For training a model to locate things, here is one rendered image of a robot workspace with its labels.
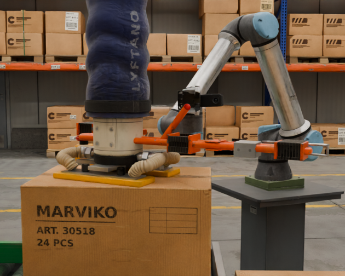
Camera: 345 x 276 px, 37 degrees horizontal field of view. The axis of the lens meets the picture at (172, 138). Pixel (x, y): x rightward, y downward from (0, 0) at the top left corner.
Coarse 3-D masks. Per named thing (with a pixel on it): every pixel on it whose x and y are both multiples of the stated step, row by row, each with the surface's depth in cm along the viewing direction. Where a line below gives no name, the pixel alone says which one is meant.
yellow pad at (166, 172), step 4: (92, 164) 191; (128, 168) 183; (164, 168) 181; (168, 168) 182; (172, 168) 184; (176, 168) 184; (148, 172) 179; (152, 172) 179; (156, 172) 178; (160, 172) 177; (164, 172) 177; (168, 172) 176; (172, 172) 179; (176, 172) 182; (160, 176) 178; (164, 176) 177; (168, 176) 177
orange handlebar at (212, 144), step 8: (80, 136) 182; (88, 136) 180; (144, 136) 176; (144, 144) 171; (152, 144) 169; (160, 144) 168; (192, 144) 163; (200, 144) 161; (208, 144) 160; (216, 144) 159; (224, 144) 158; (232, 144) 157; (264, 144) 157; (272, 144) 156; (264, 152) 153; (272, 152) 152; (304, 152) 147
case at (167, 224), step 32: (32, 192) 162; (64, 192) 162; (96, 192) 161; (128, 192) 160; (160, 192) 159; (192, 192) 159; (32, 224) 163; (64, 224) 163; (96, 224) 162; (128, 224) 161; (160, 224) 160; (192, 224) 160; (32, 256) 165; (64, 256) 164; (96, 256) 163; (128, 256) 162; (160, 256) 162; (192, 256) 161
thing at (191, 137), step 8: (168, 136) 164; (176, 136) 163; (184, 136) 170; (192, 136) 163; (168, 144) 165; (176, 144) 164; (184, 144) 163; (168, 152) 166; (184, 152) 162; (192, 152) 163
